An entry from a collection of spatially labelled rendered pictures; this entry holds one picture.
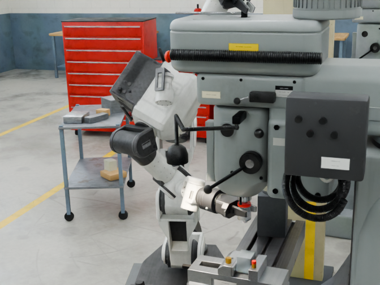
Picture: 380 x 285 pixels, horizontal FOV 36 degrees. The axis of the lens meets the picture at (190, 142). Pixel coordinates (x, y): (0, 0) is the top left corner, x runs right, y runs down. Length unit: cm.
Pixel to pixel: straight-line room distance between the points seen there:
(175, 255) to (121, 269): 144
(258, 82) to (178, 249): 130
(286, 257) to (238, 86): 88
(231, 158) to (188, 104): 45
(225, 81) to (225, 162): 27
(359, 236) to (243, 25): 71
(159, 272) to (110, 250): 156
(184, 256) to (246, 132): 118
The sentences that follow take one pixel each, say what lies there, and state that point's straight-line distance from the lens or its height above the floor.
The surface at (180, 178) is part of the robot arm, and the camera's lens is 237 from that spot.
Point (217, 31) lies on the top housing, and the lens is 177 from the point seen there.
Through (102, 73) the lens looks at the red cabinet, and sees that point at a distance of 730.
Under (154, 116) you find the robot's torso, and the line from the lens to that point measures 222.
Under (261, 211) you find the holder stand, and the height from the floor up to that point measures 104.
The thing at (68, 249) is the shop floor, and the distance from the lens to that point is 464.
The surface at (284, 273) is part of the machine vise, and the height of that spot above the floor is 99.
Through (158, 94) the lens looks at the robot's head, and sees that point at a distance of 213.
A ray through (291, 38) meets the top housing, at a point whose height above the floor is 184.
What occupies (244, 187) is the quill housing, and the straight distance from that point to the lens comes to 190.
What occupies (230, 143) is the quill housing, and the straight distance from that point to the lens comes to 185.
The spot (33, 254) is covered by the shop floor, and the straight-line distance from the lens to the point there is 465.
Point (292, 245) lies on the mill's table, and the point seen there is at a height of 93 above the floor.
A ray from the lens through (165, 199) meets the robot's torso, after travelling 266.
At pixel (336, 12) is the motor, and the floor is 191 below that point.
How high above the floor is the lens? 204
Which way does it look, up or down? 17 degrees down
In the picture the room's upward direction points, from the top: 1 degrees counter-clockwise
